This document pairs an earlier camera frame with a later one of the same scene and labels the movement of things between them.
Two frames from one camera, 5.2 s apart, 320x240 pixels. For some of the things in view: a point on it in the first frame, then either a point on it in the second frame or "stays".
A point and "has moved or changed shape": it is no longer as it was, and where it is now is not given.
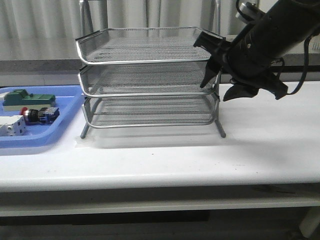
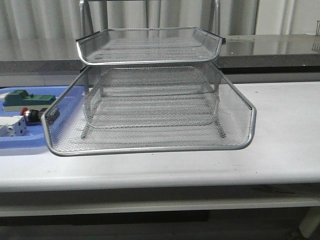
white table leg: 310,222 stays
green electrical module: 21,97 stays
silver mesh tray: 149,79 has moved or changed shape
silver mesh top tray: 140,44 stays
